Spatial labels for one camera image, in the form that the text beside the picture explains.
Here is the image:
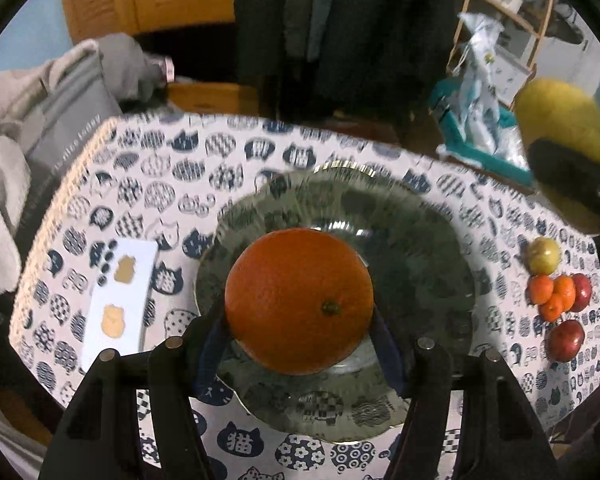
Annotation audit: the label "glass fruit bowl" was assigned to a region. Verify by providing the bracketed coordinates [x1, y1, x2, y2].
[195, 161, 477, 443]

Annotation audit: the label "white box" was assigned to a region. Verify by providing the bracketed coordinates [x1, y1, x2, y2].
[495, 52, 537, 106]

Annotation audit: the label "white cat sticker sheet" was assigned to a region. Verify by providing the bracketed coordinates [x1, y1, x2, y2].
[79, 284, 154, 371]

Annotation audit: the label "large orange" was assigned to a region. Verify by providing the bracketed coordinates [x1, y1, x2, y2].
[225, 228, 375, 376]

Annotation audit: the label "dark hanging coats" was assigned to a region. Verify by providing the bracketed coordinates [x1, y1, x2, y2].
[234, 0, 461, 121]

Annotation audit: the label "white paw sticker sheet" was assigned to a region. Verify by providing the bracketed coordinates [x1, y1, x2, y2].
[109, 239, 159, 289]

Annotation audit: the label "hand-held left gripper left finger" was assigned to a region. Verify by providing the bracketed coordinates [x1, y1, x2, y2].
[39, 306, 231, 480]

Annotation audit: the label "white blue plastic bag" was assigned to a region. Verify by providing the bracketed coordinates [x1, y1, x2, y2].
[452, 12, 526, 166]

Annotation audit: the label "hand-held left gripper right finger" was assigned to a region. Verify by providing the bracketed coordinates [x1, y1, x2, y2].
[371, 306, 563, 480]

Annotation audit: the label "clear plastic bag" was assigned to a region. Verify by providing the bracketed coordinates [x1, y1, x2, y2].
[500, 127, 533, 171]

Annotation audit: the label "small tangerine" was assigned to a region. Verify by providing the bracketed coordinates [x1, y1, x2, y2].
[526, 275, 555, 306]
[552, 275, 577, 311]
[538, 294, 566, 323]

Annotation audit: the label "yellow green pear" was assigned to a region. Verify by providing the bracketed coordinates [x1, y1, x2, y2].
[526, 237, 562, 277]

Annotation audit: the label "grey tote bag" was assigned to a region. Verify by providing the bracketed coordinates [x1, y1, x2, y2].
[17, 50, 126, 241]

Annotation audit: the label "teal box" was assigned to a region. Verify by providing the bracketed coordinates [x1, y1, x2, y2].
[428, 80, 536, 183]

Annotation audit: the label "red apple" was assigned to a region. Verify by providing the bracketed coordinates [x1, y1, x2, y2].
[571, 273, 593, 312]
[547, 320, 586, 362]

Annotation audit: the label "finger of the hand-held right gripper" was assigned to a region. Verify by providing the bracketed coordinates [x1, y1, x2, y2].
[527, 137, 600, 222]

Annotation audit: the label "wooden shelf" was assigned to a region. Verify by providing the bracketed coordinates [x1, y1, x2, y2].
[447, 0, 556, 106]

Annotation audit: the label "cat print tablecloth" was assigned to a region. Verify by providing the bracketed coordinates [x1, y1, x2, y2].
[9, 112, 600, 480]

